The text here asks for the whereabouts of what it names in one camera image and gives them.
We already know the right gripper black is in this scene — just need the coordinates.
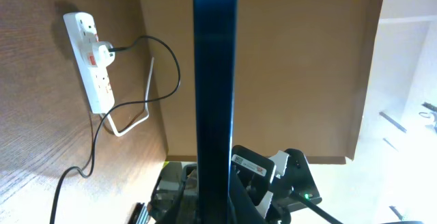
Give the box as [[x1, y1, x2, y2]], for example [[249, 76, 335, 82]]
[[148, 162, 291, 224]]

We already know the black USB charging cable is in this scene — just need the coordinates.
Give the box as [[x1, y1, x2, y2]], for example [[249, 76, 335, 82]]
[[49, 35, 182, 224]]

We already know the blue Samsung Galaxy smartphone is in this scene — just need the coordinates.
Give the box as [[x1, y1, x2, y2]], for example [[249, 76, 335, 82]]
[[193, 0, 237, 223]]

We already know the white USB charger plug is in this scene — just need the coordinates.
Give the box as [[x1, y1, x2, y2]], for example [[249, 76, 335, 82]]
[[85, 42, 115, 68]]

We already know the white power strip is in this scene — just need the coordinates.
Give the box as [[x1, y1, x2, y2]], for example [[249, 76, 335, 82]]
[[64, 12, 115, 114]]

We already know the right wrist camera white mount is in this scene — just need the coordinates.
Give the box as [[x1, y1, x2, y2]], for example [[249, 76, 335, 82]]
[[231, 145, 289, 218]]

